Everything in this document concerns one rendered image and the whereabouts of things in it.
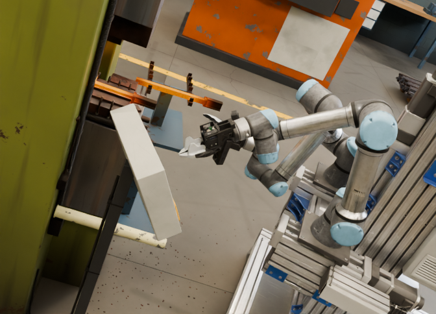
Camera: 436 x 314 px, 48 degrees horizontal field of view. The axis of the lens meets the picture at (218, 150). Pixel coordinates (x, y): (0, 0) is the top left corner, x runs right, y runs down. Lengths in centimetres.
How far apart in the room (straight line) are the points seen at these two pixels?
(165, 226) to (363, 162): 71
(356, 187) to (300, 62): 408
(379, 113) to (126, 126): 81
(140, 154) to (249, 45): 438
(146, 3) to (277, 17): 395
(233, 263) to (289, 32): 328
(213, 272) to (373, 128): 154
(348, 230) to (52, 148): 108
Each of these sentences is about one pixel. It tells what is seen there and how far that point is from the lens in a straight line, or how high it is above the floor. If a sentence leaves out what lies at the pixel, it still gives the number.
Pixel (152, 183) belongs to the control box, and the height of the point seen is 115.
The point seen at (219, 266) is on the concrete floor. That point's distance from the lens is 296.
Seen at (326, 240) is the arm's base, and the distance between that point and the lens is 207.
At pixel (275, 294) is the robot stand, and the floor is 21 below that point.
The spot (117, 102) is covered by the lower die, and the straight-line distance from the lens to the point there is 203.
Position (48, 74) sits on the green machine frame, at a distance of 162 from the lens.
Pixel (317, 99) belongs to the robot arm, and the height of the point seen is 126.
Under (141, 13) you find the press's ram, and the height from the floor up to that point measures 140.
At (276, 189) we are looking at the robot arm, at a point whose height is 89.
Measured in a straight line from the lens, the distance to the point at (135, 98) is 208.
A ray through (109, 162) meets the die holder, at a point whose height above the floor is 76.
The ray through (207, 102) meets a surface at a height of 92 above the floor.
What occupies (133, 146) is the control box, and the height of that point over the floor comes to 118.
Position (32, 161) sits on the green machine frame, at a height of 87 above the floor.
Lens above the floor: 196
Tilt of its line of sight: 30 degrees down
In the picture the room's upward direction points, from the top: 24 degrees clockwise
